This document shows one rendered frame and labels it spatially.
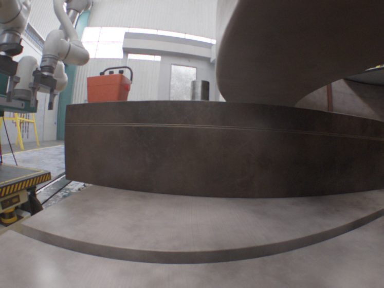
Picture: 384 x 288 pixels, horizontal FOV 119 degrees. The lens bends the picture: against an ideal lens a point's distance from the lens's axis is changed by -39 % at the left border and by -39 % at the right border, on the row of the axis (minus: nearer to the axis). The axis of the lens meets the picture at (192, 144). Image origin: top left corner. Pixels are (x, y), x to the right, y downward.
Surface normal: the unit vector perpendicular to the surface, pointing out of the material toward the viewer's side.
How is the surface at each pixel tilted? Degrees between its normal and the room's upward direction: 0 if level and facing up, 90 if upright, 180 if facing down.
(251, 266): 0
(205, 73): 90
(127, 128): 90
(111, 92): 97
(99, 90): 97
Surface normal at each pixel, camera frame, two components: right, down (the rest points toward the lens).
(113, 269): 0.04, -1.00
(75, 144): -0.09, 0.04
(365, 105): -0.33, 0.03
